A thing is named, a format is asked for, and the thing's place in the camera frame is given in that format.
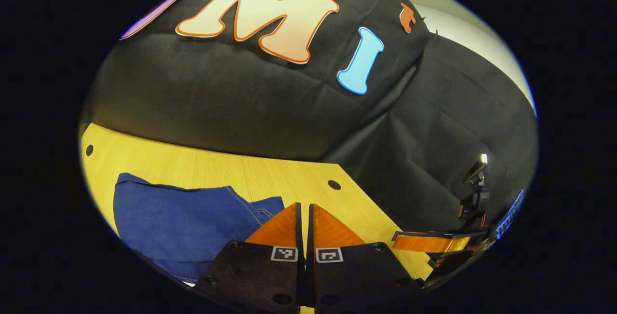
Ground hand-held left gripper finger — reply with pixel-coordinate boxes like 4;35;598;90
307;203;425;312
195;202;305;312

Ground blue denim jeans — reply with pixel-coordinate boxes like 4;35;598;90
113;173;285;283

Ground black backdrop cloth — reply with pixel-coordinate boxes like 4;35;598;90
80;0;538;237

